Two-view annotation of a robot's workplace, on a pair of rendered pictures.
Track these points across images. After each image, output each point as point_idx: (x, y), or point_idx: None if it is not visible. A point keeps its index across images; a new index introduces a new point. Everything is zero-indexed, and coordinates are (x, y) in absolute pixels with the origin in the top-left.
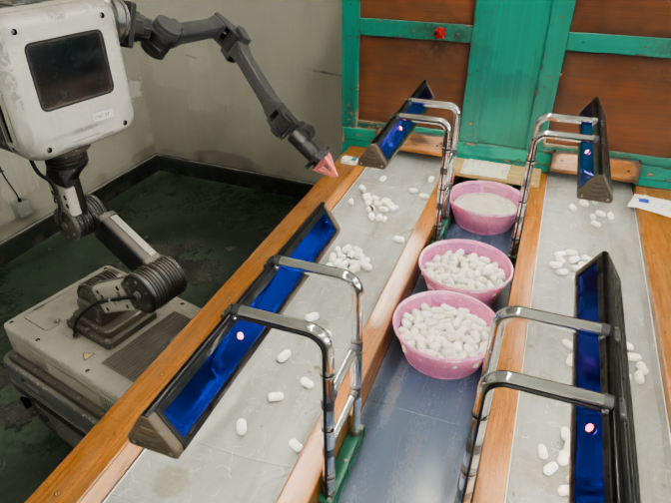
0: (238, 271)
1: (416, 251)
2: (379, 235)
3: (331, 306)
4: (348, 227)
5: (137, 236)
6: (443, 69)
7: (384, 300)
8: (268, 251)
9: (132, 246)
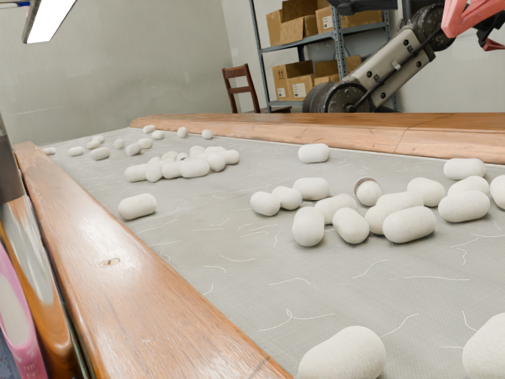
0: (276, 113)
1: (47, 202)
2: (213, 200)
3: (130, 161)
4: (310, 174)
5: (378, 55)
6: None
7: (47, 169)
8: (297, 117)
9: (363, 62)
